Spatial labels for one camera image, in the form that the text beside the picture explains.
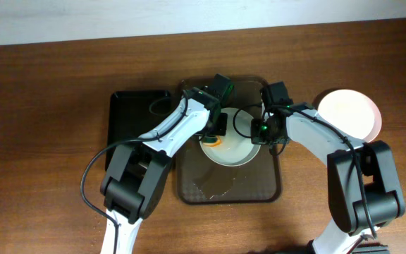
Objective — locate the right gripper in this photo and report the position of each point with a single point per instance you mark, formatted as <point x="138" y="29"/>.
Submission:
<point x="259" y="131"/>

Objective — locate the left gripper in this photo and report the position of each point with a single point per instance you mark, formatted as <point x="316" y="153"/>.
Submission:
<point x="219" y="124"/>

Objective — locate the pale green plate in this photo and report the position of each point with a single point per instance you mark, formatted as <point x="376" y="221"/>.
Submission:
<point x="231" y="149"/>

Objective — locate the green and orange sponge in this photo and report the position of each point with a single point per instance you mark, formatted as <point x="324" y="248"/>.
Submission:
<point x="211" y="141"/>

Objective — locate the pale pink plate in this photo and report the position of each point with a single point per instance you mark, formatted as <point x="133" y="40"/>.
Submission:
<point x="352" y="112"/>

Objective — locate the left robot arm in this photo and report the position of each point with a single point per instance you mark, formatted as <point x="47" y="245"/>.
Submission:
<point x="136" y="175"/>

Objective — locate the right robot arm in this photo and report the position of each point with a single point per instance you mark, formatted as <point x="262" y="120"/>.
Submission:
<point x="364" y="191"/>

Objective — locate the brown plastic serving tray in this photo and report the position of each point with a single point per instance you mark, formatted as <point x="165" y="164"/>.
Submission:
<point x="200" y="181"/>

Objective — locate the black plastic tray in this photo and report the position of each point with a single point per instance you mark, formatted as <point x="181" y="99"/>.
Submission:
<point x="132" y="113"/>

